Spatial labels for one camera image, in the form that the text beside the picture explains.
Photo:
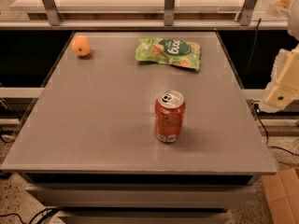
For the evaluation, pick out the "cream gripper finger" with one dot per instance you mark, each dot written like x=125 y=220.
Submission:
x=284 y=85
x=279 y=8

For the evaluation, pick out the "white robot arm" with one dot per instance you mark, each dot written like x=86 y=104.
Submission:
x=293 y=30

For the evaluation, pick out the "metal window frame rail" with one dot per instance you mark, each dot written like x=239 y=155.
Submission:
x=138 y=14

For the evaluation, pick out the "orange fruit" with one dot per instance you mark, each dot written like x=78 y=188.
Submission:
x=81 y=45

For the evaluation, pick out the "green rice chip bag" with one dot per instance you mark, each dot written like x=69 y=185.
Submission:
x=168 y=51

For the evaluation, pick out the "brown cardboard box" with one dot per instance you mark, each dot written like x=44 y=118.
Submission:
x=282 y=194

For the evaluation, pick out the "red coke can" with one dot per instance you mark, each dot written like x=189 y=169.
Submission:
x=169 y=114

